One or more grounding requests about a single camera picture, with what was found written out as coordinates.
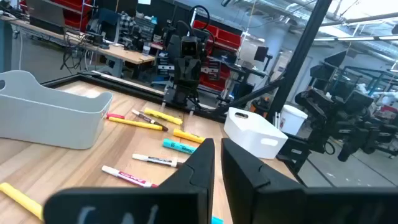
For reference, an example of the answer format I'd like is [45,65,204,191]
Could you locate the person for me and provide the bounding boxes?
[119,11,139,47]

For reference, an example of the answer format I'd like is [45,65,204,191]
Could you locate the wooden workbench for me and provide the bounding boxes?
[0,14,156,78]

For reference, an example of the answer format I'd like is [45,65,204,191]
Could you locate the white plastic bin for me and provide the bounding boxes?
[223,106,289,160]

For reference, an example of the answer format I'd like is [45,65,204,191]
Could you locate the teal highlighter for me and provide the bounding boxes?
[162,138,198,155]

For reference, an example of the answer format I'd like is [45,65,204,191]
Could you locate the shelf with red bins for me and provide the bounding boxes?
[192,19,244,93]

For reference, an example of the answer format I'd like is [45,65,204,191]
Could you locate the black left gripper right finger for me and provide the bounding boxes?
[221,138,398,224]

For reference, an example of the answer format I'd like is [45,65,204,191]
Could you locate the red whiteboard marker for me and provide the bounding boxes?
[101,164,159,189]

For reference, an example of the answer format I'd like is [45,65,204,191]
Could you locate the small monitor on stand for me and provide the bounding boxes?
[253,45,274,73]

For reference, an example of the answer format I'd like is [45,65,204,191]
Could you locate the brown whiteboard marker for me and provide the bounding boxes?
[131,109,169,132]

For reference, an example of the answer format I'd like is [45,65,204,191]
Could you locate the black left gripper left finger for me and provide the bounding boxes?
[43,138,216,224]

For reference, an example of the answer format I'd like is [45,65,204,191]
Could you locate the black whiteboard marker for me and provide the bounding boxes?
[131,153,185,169]

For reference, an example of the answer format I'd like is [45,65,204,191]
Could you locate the red storage bins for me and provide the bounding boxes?
[18,0,94,32]

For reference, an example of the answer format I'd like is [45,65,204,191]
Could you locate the thin yellow highlighter pen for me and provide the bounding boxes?
[108,116,164,131]
[0,182,45,222]

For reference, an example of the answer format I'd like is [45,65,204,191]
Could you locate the grey plastic bin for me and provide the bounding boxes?
[0,70,114,150]

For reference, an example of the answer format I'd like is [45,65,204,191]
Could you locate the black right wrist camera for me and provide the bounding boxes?
[180,35,199,58]

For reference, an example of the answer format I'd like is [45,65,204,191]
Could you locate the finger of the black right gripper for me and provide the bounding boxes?
[174,74,188,90]
[187,74,202,90]

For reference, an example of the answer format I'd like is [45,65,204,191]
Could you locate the hanging black cables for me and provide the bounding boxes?
[60,30,91,72]

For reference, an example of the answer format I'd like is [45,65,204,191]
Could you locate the white plastic bucket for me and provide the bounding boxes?
[279,104,308,136]

